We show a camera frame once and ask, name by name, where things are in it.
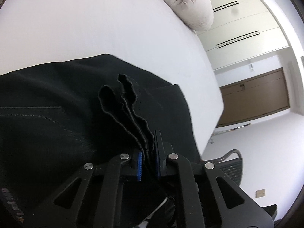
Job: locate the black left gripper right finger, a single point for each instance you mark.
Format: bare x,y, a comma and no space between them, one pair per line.
201,195

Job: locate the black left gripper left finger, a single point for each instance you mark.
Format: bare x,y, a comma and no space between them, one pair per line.
92,197

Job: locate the black pants with grey print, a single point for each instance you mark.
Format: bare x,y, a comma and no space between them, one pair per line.
55,117

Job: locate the black mesh chair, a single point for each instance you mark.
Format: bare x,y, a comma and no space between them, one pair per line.
232,168

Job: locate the brown wooden door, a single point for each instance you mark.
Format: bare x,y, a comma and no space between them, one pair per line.
254,98

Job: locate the white wardrobe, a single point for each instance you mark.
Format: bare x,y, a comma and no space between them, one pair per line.
241,30

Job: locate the beige folded duvet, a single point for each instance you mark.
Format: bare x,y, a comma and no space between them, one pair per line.
196,14

